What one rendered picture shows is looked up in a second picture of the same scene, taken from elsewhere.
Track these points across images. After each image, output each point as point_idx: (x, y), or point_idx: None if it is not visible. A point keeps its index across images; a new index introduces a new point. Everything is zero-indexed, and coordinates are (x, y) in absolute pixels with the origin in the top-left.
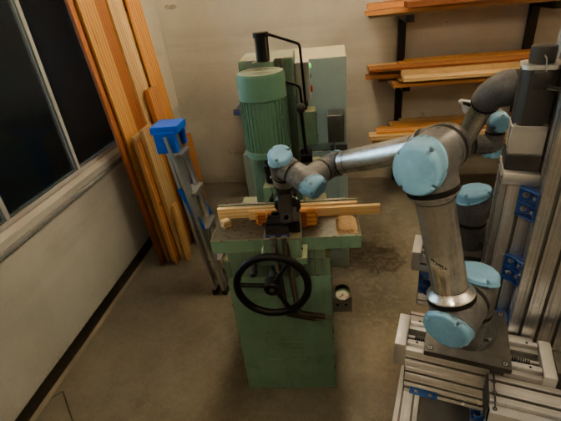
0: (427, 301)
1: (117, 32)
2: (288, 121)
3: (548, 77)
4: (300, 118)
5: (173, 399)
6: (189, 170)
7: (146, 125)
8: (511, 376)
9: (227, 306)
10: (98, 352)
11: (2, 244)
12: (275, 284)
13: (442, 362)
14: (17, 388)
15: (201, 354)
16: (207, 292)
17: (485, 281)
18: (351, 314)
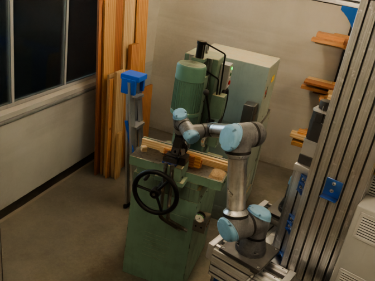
0: None
1: (125, 0)
2: (201, 98)
3: (321, 117)
4: (206, 98)
5: (68, 259)
6: (138, 111)
7: (121, 69)
8: (263, 279)
9: None
10: (30, 214)
11: (5, 116)
12: (157, 191)
13: (230, 262)
14: None
15: (99, 241)
16: (119, 204)
17: (258, 214)
18: None
